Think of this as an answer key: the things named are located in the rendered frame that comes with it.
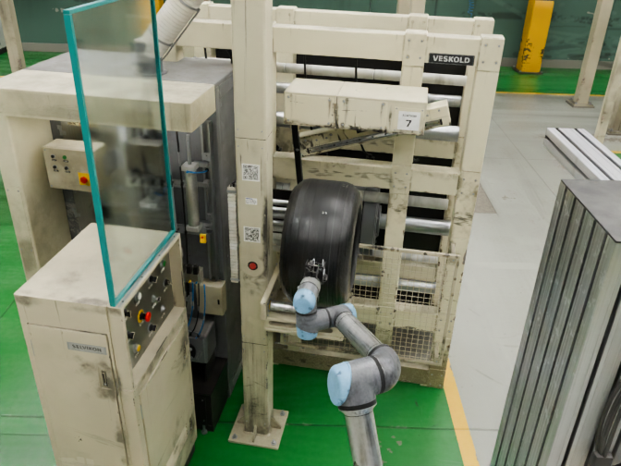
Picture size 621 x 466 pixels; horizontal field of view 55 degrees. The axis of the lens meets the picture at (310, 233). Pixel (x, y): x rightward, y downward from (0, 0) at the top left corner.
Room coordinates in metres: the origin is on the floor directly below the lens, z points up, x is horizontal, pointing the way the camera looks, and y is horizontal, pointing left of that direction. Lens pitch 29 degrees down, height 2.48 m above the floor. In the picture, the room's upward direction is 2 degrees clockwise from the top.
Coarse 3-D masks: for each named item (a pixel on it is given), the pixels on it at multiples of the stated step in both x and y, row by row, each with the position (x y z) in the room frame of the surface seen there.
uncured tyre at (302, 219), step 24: (312, 192) 2.25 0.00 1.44; (336, 192) 2.25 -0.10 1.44; (288, 216) 2.17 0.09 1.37; (312, 216) 2.14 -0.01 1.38; (336, 216) 2.14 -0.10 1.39; (360, 216) 2.47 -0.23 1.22; (288, 240) 2.09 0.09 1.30; (312, 240) 2.08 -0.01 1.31; (336, 240) 2.07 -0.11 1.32; (288, 264) 2.06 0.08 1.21; (336, 264) 2.03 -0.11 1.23; (288, 288) 2.07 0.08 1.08; (336, 288) 2.03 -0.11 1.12
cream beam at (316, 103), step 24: (288, 96) 2.51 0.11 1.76; (312, 96) 2.50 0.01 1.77; (336, 96) 2.49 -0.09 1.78; (360, 96) 2.48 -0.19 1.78; (384, 96) 2.50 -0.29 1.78; (408, 96) 2.51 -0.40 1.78; (288, 120) 2.51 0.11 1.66; (312, 120) 2.50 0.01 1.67; (336, 120) 2.49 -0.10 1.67; (360, 120) 2.47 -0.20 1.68; (384, 120) 2.45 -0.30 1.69
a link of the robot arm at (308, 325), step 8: (296, 312) 1.72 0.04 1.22; (320, 312) 1.74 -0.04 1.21; (296, 320) 1.72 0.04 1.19; (304, 320) 1.69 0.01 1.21; (312, 320) 1.70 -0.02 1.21; (320, 320) 1.71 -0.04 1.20; (328, 320) 1.72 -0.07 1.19; (304, 328) 1.69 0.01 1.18; (312, 328) 1.69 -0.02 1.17; (320, 328) 1.70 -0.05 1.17; (304, 336) 1.68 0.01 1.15; (312, 336) 1.69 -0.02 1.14
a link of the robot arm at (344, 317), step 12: (336, 312) 1.74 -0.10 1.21; (348, 312) 1.74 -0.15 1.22; (336, 324) 1.70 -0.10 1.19; (348, 324) 1.65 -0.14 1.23; (360, 324) 1.65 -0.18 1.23; (348, 336) 1.61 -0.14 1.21; (360, 336) 1.57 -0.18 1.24; (372, 336) 1.56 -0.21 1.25; (360, 348) 1.53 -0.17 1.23; (372, 348) 1.48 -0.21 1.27; (384, 348) 1.47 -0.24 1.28; (384, 360) 1.39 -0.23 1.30; (396, 360) 1.42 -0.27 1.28; (384, 372) 1.36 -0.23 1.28; (396, 372) 1.38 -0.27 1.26
